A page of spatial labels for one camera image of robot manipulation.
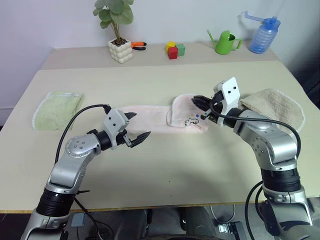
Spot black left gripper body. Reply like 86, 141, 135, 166
115, 113, 133, 149

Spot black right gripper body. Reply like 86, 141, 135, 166
200, 90, 225, 124

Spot pink towel with animal print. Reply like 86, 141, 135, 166
116, 93, 210, 136

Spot folded beige towel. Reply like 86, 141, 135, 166
238, 87, 306, 134

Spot folded green towel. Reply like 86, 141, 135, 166
32, 91, 85, 132

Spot green cube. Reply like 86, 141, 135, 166
175, 43, 187, 58

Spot red cube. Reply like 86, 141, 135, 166
167, 46, 179, 60

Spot green watering can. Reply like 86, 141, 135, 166
206, 29, 244, 56

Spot white bubble plant pot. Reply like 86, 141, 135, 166
107, 38, 134, 65

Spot orange black pliers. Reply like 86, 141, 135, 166
130, 40, 148, 52

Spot blue ribbed spout bottle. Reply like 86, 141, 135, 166
237, 10, 281, 54

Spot small grey box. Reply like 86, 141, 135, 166
71, 212, 86, 227

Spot black chair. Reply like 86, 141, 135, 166
286, 31, 320, 108

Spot dark rounded shape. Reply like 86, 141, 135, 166
174, 206, 218, 240

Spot green leafy plant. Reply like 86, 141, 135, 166
92, 0, 135, 45

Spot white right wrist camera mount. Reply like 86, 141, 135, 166
213, 76, 241, 126

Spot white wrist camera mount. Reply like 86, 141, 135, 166
103, 108, 129, 151
213, 76, 241, 126

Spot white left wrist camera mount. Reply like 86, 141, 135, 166
103, 108, 129, 151

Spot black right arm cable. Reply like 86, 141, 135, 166
209, 99, 301, 163

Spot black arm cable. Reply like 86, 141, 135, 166
54, 104, 112, 165
209, 99, 301, 163

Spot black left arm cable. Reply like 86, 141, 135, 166
54, 104, 112, 165

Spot thin black cable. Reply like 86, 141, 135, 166
74, 197, 111, 240

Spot black right shoulder cable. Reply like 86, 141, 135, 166
244, 180, 264, 240

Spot white thin cable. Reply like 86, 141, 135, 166
209, 204, 237, 224

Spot metal bracket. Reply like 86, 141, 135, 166
217, 220, 248, 235

